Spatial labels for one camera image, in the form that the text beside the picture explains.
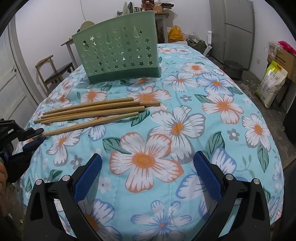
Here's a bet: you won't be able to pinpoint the wooden chopstick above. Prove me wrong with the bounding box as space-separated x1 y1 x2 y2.
43 97 134 115
33 101 141 124
44 101 161 116
40 106 145 124
35 111 139 139

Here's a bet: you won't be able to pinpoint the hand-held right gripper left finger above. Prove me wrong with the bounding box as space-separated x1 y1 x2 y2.
22 153 102 241

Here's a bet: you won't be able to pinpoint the large cardboard box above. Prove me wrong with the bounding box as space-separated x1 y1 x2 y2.
267 47 296 82

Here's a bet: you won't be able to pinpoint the person's left hand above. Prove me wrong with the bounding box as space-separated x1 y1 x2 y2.
0 162 9 198

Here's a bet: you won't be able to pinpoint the black trash can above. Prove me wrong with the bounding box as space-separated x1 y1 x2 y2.
223 60 245 80

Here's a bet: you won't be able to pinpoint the blue floral blanket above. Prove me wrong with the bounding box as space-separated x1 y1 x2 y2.
13 43 286 241

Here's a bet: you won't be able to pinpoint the green utensil holder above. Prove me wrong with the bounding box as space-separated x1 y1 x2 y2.
72 10 162 84

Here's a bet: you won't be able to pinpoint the white panel door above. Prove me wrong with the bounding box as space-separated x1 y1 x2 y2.
0 23 39 122

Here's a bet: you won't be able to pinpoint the yellow plastic bag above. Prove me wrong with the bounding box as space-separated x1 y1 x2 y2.
168 25 185 43

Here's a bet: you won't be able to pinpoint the clear plastic bag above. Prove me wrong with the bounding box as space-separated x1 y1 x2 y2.
265 42 281 59

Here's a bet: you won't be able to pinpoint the yellow green bag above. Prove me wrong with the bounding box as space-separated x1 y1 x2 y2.
254 60 289 109

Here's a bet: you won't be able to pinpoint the wooden table white legs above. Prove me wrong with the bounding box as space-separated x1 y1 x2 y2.
61 10 170 70

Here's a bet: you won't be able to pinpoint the grey refrigerator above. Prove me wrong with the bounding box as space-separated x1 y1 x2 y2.
209 0 256 70

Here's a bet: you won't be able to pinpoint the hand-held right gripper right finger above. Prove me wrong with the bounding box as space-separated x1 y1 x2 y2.
194 151 271 241

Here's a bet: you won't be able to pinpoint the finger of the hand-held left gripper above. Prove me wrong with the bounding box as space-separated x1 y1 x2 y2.
14 128 45 142
9 136 47 163

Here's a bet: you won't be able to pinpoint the round pale green lid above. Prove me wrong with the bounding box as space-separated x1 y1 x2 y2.
80 20 95 32

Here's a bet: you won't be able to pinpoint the pink bundle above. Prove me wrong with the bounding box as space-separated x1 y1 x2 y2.
277 40 296 55

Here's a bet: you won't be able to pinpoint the wooden chair black seat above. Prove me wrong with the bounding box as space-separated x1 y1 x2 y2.
35 55 75 96

